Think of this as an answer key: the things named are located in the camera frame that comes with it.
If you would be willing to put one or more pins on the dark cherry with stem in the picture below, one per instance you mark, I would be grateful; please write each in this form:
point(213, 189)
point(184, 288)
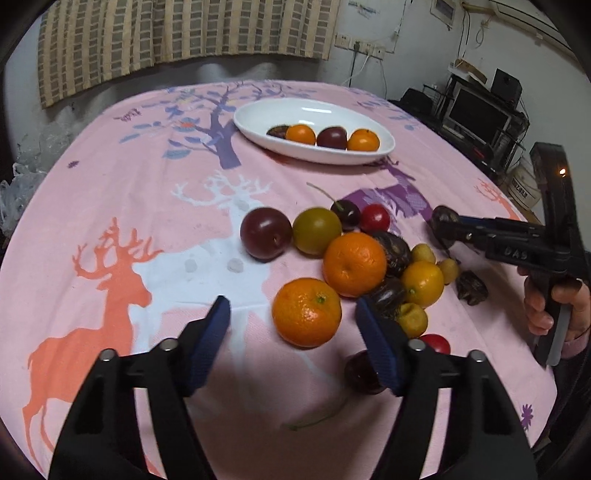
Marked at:
point(347, 214)

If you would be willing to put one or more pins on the dark purple plum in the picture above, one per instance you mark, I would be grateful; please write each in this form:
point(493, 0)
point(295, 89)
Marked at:
point(265, 233)
point(358, 374)
point(331, 138)

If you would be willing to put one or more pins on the white bucket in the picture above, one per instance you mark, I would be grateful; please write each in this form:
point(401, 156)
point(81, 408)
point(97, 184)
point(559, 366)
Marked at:
point(524, 187)

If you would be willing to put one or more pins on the cardboard box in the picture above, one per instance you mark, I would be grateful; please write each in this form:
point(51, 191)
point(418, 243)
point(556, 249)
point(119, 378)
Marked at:
point(468, 70)

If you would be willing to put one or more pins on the white electrical panel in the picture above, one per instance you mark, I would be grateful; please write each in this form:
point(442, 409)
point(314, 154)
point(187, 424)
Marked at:
point(444, 9)

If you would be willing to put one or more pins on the beige grey checked curtain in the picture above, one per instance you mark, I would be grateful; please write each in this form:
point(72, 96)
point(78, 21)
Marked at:
point(184, 32)

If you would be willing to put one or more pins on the white oval plate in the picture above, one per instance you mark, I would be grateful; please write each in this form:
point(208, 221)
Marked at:
point(295, 110)

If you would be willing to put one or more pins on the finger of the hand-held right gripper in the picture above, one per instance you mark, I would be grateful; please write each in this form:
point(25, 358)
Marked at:
point(461, 237)
point(480, 222)

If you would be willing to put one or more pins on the double white wall socket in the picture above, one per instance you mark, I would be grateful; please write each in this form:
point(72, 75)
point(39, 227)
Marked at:
point(371, 50)

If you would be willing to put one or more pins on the thin green stem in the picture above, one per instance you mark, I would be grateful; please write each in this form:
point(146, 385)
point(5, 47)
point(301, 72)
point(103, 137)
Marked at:
point(293, 425)

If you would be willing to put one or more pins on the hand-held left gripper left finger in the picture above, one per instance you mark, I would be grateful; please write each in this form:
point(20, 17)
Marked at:
point(212, 341)

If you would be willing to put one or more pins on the person's right forearm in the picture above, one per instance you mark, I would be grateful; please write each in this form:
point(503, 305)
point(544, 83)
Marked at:
point(578, 346)

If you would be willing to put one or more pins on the pink deer print tablecloth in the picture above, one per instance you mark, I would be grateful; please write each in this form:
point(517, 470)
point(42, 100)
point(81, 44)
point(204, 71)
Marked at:
point(138, 184)

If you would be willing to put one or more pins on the small yellow longan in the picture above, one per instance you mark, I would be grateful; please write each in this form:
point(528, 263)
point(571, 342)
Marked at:
point(448, 270)
point(423, 254)
point(412, 320)

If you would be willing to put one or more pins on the single white wall socket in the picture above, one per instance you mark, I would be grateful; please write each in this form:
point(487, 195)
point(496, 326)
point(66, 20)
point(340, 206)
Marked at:
point(344, 40)

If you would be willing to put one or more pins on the blue white wall sticker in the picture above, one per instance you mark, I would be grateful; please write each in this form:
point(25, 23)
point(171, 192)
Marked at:
point(369, 9)

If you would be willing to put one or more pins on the clear plastic bags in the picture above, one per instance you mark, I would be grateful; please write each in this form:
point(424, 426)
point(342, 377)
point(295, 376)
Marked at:
point(27, 184)

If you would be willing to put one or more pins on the black speaker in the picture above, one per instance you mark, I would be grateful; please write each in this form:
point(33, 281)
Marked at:
point(505, 87)

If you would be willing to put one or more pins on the dark wrinkled date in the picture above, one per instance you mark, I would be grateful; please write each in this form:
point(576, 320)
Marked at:
point(390, 293)
point(445, 213)
point(395, 251)
point(277, 132)
point(472, 287)

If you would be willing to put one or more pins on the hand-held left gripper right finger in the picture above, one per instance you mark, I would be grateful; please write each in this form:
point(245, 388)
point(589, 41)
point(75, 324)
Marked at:
point(378, 350)

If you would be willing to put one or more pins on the computer monitor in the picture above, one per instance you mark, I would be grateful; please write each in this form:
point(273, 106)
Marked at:
point(478, 117)

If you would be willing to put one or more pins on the green plum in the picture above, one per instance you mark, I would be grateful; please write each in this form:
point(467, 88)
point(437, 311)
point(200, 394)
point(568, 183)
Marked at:
point(317, 230)

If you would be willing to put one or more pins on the red cherry tomato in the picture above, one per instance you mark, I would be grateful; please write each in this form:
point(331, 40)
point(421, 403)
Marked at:
point(437, 343)
point(375, 218)

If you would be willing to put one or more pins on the small orange tangerine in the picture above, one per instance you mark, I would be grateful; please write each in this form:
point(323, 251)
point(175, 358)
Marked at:
point(363, 141)
point(300, 134)
point(422, 284)

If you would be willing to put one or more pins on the small white crumb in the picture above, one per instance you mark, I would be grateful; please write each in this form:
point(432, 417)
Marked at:
point(235, 265)

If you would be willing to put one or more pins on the person's right hand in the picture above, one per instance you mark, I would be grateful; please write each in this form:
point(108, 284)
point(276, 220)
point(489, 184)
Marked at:
point(538, 309)

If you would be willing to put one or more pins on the large orange tangerine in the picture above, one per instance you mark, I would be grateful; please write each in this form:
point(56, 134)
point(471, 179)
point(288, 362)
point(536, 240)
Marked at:
point(354, 263)
point(306, 311)

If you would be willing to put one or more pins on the black media stand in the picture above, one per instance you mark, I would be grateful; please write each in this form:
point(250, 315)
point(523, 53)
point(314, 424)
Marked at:
point(503, 152)

